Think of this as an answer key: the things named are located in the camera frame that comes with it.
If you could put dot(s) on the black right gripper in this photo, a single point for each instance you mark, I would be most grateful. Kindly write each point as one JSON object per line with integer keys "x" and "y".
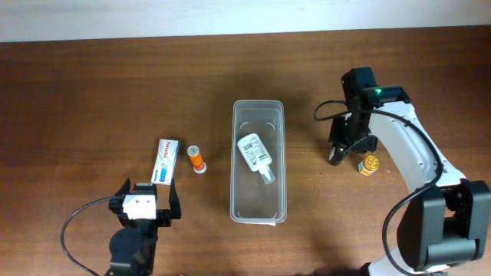
{"x": 360, "y": 143}

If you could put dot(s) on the orange tablet tube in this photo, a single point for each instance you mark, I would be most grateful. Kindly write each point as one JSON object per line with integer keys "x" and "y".
{"x": 199, "y": 166}

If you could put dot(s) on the white squeeze bottle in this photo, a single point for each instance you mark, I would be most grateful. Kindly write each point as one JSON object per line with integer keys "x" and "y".
{"x": 256, "y": 156}

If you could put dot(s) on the dark bottle white cap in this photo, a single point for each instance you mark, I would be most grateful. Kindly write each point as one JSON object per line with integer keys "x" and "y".
{"x": 337, "y": 155}

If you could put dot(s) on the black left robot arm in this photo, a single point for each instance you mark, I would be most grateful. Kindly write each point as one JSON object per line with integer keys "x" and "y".
{"x": 133, "y": 247}

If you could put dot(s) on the white Panadol box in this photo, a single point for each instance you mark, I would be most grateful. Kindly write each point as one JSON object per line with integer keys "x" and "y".
{"x": 164, "y": 167}

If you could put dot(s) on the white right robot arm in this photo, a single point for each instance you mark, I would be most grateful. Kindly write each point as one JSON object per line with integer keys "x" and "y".
{"x": 443, "y": 221}

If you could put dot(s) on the clear plastic container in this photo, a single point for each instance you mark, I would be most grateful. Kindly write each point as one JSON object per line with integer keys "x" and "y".
{"x": 251, "y": 200}

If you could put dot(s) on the small jar gold lid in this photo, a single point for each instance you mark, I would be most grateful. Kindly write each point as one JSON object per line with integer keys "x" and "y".
{"x": 368, "y": 165}

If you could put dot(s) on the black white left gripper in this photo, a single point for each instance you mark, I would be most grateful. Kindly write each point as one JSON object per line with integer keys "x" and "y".
{"x": 163, "y": 217}

